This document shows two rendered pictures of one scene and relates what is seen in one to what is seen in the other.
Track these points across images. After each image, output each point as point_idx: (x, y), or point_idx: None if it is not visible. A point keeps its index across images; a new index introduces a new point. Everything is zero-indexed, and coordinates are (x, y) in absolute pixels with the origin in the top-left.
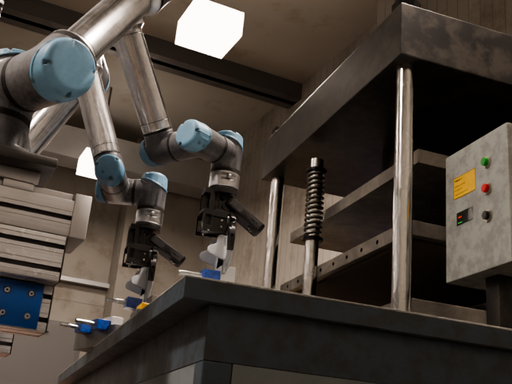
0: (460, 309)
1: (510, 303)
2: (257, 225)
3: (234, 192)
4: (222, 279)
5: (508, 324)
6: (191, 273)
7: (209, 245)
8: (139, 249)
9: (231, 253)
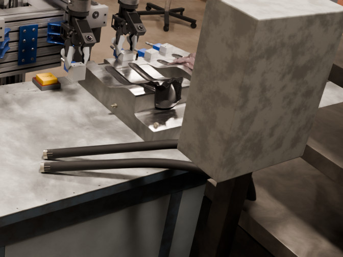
0: (316, 154)
1: (227, 181)
2: (82, 42)
3: (73, 14)
4: (68, 72)
5: (220, 198)
6: (64, 62)
7: (62, 49)
8: (116, 20)
9: (66, 58)
